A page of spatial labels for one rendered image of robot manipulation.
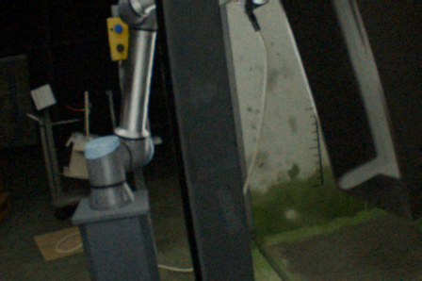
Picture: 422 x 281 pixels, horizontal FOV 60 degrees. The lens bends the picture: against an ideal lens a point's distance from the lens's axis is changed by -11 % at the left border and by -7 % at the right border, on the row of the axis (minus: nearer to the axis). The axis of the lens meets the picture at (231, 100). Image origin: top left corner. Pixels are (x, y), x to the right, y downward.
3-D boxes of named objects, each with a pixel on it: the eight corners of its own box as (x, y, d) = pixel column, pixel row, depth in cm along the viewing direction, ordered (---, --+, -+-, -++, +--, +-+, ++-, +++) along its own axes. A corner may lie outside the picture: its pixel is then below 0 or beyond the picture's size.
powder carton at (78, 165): (63, 165, 386) (69, 127, 389) (103, 171, 403) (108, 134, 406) (62, 174, 337) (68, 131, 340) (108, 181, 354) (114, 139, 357)
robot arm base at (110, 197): (87, 213, 147) (82, 189, 146) (92, 200, 165) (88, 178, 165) (134, 206, 151) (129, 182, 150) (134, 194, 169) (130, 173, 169)
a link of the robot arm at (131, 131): (104, 168, 170) (121, -4, 157) (127, 159, 186) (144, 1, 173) (131, 178, 164) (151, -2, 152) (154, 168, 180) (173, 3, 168)
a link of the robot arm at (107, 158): (82, 185, 153) (74, 142, 153) (108, 174, 169) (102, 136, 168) (109, 186, 147) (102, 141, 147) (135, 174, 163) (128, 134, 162)
